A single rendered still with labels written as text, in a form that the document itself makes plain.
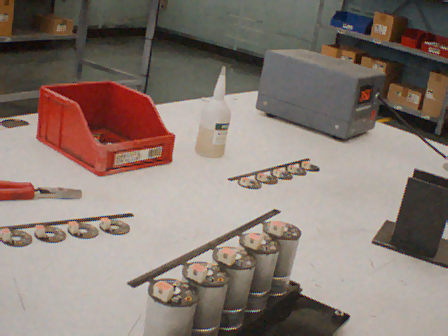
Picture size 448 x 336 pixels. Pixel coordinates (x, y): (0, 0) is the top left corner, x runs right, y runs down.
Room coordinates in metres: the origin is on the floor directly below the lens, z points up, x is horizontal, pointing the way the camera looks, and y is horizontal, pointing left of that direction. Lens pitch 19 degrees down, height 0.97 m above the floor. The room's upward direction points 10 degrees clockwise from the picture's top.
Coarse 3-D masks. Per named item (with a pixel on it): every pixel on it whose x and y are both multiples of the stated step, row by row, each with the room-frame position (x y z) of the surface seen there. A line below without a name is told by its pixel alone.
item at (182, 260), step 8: (264, 216) 0.37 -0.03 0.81; (272, 216) 0.38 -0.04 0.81; (248, 224) 0.36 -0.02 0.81; (256, 224) 0.36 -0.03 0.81; (232, 232) 0.34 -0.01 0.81; (240, 232) 0.34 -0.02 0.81; (216, 240) 0.33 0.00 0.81; (224, 240) 0.33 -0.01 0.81; (200, 248) 0.31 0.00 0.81; (208, 248) 0.32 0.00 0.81; (216, 248) 0.32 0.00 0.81; (184, 256) 0.30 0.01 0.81; (192, 256) 0.30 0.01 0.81; (168, 264) 0.29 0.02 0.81; (176, 264) 0.29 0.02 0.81; (184, 264) 0.29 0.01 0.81; (152, 272) 0.28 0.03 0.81; (160, 272) 0.28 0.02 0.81; (136, 280) 0.27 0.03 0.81; (144, 280) 0.27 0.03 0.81; (152, 280) 0.27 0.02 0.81
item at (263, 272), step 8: (264, 240) 0.34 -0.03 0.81; (240, 248) 0.33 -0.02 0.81; (256, 256) 0.32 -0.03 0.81; (264, 256) 0.32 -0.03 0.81; (272, 256) 0.33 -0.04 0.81; (256, 264) 0.32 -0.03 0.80; (264, 264) 0.32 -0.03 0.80; (272, 264) 0.33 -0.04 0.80; (256, 272) 0.32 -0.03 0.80; (264, 272) 0.32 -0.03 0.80; (272, 272) 0.33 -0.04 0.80; (256, 280) 0.32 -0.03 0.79; (264, 280) 0.32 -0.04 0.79; (256, 288) 0.32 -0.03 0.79; (264, 288) 0.33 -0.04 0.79; (248, 296) 0.32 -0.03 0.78; (256, 296) 0.32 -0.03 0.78; (264, 296) 0.33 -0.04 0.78; (248, 304) 0.32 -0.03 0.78; (256, 304) 0.32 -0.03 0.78; (264, 304) 0.33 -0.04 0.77
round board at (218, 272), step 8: (200, 264) 0.29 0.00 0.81; (208, 264) 0.30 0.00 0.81; (216, 264) 0.30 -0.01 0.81; (184, 272) 0.28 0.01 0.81; (216, 272) 0.29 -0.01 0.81; (224, 272) 0.29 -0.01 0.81; (192, 280) 0.28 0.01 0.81; (208, 280) 0.28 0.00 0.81; (216, 280) 0.28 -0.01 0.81; (224, 280) 0.28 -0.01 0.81
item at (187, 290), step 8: (160, 280) 0.27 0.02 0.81; (168, 280) 0.27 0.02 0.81; (176, 280) 0.27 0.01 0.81; (152, 288) 0.26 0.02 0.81; (184, 288) 0.27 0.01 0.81; (192, 288) 0.27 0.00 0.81; (152, 296) 0.25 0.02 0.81; (176, 296) 0.26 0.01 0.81; (184, 296) 0.26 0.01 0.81; (192, 296) 0.26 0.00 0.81; (168, 304) 0.25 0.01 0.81; (176, 304) 0.25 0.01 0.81; (184, 304) 0.25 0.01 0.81
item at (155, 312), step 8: (176, 288) 0.26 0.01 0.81; (152, 304) 0.25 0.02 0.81; (160, 304) 0.25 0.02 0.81; (192, 304) 0.26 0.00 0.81; (152, 312) 0.25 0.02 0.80; (160, 312) 0.25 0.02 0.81; (168, 312) 0.25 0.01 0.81; (176, 312) 0.25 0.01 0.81; (184, 312) 0.25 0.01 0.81; (192, 312) 0.26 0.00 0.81; (144, 320) 0.26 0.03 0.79; (152, 320) 0.25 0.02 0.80; (160, 320) 0.25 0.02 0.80; (168, 320) 0.25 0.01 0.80; (176, 320) 0.25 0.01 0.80; (184, 320) 0.25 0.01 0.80; (192, 320) 0.26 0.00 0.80; (144, 328) 0.26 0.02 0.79; (152, 328) 0.25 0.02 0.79; (160, 328) 0.25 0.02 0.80; (168, 328) 0.25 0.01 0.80; (176, 328) 0.25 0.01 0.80; (184, 328) 0.25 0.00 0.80
